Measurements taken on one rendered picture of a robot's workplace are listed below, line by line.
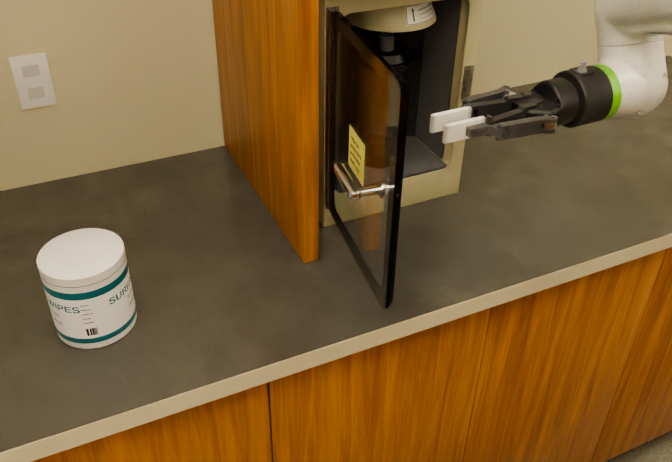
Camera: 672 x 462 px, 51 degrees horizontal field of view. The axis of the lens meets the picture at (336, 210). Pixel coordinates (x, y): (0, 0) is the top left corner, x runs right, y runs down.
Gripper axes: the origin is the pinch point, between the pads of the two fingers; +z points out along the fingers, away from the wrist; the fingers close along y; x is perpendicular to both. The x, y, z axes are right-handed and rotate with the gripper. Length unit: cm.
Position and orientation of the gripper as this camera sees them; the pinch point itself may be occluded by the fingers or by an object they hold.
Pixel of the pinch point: (456, 124)
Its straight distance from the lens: 107.2
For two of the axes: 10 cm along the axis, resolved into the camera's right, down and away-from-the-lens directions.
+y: 4.2, 5.1, -7.5
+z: -9.1, 2.4, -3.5
